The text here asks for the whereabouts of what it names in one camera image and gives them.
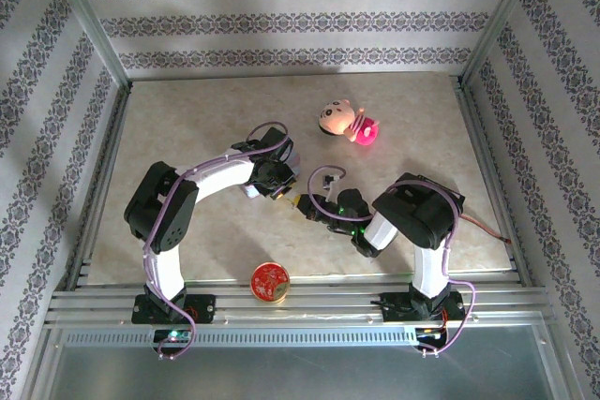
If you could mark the aluminium front rail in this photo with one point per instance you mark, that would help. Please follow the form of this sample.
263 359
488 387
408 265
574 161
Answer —
304 308

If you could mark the grey metal panel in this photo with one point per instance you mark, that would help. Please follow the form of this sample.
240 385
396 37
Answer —
300 374

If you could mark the aluminium frame post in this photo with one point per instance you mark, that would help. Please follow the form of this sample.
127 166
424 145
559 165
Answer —
86 20
504 16

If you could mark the controller circuit board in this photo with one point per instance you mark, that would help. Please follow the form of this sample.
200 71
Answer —
429 334
173 335

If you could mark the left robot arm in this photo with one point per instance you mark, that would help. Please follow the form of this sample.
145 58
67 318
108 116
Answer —
161 212

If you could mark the pink plush doll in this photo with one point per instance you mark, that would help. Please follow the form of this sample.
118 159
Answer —
361 130

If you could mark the slotted metal strip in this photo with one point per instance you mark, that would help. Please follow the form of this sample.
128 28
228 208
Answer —
300 337

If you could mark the aluminium side rail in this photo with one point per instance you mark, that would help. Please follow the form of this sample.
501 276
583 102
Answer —
492 175
100 184

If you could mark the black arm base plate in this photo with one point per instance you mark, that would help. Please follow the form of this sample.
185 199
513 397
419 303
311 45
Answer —
204 308
391 306

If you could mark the round red tin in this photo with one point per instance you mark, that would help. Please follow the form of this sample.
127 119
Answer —
270 283

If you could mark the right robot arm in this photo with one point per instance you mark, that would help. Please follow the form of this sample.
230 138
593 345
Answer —
422 212

